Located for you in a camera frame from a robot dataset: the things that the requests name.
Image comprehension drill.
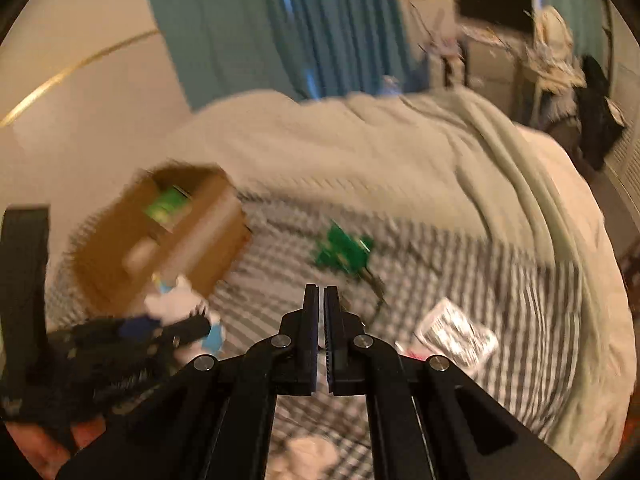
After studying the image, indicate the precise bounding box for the white dressing table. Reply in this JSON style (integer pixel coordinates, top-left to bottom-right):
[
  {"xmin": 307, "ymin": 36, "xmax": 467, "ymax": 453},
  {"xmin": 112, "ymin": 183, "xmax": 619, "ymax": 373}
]
[{"xmin": 520, "ymin": 50, "xmax": 586, "ymax": 126}]

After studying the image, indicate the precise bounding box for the white tissue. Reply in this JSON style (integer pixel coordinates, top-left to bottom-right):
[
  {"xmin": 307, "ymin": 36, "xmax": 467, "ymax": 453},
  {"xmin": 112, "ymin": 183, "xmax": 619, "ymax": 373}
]
[{"xmin": 265, "ymin": 435, "xmax": 341, "ymax": 480}]

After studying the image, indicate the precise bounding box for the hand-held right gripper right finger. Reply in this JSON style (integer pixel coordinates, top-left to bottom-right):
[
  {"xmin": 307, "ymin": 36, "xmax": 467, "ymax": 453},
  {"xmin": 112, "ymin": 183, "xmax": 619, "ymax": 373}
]
[{"xmin": 324, "ymin": 286, "xmax": 581, "ymax": 480}]

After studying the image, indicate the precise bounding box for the oval mirror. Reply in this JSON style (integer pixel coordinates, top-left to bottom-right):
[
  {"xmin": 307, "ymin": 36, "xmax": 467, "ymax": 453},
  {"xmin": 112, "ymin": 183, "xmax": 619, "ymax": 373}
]
[{"xmin": 532, "ymin": 5, "xmax": 573, "ymax": 61}]

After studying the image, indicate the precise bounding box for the red white sachet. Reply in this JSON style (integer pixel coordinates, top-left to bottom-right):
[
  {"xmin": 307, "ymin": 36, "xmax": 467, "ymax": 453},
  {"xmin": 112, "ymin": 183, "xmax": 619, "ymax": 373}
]
[{"xmin": 395, "ymin": 297, "xmax": 501, "ymax": 376}]

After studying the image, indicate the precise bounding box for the grey checkered cloth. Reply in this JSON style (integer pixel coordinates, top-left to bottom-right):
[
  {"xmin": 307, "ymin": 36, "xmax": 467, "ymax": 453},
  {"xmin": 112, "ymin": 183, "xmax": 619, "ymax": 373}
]
[{"xmin": 45, "ymin": 187, "xmax": 586, "ymax": 480}]

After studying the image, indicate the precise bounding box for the brown cardboard box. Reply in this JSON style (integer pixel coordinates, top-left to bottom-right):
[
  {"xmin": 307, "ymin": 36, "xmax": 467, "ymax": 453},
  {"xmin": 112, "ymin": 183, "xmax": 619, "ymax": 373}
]
[{"xmin": 72, "ymin": 162, "xmax": 253, "ymax": 313}]

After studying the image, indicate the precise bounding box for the black jacket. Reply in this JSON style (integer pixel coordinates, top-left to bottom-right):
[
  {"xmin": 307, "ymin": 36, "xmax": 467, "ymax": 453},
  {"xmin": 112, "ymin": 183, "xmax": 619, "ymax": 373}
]
[{"xmin": 575, "ymin": 55, "xmax": 626, "ymax": 171}]

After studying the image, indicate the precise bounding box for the grey cabinet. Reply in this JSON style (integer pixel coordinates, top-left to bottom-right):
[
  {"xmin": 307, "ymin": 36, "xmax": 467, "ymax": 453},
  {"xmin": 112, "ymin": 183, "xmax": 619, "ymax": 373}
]
[{"xmin": 465, "ymin": 35, "xmax": 526, "ymax": 96}]

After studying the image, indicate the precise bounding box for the metal floor stand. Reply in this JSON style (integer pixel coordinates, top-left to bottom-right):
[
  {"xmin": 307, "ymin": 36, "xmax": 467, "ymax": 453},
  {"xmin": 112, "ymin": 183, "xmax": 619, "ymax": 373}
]
[{"xmin": 407, "ymin": 0, "xmax": 468, "ymax": 88}]

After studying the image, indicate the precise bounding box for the black television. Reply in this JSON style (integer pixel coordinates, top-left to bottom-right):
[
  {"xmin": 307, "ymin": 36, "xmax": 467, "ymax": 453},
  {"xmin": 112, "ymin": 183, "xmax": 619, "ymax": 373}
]
[{"xmin": 456, "ymin": 0, "xmax": 533, "ymax": 33}]

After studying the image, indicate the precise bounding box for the green medicine box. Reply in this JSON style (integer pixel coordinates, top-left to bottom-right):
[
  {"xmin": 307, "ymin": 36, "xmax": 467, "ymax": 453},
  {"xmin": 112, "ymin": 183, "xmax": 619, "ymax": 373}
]
[{"xmin": 144, "ymin": 185, "xmax": 193, "ymax": 233}]

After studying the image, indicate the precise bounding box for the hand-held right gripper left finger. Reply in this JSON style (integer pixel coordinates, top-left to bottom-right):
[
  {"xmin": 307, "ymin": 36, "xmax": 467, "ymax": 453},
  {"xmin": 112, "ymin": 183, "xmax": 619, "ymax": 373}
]
[{"xmin": 55, "ymin": 284, "xmax": 320, "ymax": 480}]

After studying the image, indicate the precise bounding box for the grey garment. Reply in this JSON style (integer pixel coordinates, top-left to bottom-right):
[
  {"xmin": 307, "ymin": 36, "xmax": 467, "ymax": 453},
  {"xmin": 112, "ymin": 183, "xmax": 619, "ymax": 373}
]
[{"xmin": 542, "ymin": 95, "xmax": 583, "ymax": 136}]

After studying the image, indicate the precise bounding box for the black cable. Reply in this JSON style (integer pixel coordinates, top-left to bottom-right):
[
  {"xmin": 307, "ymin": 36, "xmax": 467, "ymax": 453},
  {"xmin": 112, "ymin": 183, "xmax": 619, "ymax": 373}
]
[{"xmin": 362, "ymin": 265, "xmax": 388, "ymax": 328}]

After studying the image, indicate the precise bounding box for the pale fluffy blanket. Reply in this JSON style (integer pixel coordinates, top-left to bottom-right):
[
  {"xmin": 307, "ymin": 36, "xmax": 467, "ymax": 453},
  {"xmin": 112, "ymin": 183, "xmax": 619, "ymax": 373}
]
[{"xmin": 165, "ymin": 87, "xmax": 566, "ymax": 281}]

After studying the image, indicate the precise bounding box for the wide teal curtain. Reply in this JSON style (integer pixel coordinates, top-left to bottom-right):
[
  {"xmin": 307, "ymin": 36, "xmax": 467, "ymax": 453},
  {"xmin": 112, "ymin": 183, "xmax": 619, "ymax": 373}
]
[{"xmin": 140, "ymin": 0, "xmax": 416, "ymax": 111}]

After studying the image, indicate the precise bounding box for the person's left hand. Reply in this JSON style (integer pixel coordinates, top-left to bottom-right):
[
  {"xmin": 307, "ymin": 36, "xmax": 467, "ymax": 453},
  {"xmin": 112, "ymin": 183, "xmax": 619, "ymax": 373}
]
[{"xmin": 6, "ymin": 420, "xmax": 108, "ymax": 479}]

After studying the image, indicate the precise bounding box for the white louvred wardrobe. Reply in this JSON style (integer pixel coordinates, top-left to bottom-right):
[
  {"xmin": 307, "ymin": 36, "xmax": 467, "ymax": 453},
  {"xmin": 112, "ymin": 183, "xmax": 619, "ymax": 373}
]
[{"xmin": 602, "ymin": 60, "xmax": 640, "ymax": 211}]

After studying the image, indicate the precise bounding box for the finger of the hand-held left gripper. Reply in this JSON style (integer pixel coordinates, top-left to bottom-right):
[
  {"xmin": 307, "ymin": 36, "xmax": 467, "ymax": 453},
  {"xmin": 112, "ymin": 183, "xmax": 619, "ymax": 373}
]
[
  {"xmin": 150, "ymin": 316, "xmax": 212, "ymax": 352},
  {"xmin": 97, "ymin": 314, "xmax": 163, "ymax": 346}
]

